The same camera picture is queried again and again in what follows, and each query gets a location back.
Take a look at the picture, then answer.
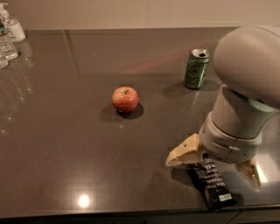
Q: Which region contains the green soda can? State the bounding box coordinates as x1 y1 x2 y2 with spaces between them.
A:
184 49 210 89

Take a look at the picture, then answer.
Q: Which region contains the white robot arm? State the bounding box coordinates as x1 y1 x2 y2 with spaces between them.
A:
165 25 280 189

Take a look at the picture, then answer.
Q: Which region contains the clear plastic water bottle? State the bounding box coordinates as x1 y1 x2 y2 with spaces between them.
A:
0 19 18 60

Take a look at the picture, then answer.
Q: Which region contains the red apple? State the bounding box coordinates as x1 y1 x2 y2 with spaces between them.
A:
112 87 139 114

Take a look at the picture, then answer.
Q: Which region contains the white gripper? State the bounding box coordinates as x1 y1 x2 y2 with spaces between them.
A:
165 113 262 190

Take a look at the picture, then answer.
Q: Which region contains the white hand sanitizer bottle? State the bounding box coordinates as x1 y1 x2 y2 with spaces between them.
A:
0 3 26 43

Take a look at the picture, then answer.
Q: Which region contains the black rxbar chocolate wrapper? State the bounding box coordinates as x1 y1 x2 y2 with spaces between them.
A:
187 156 236 211

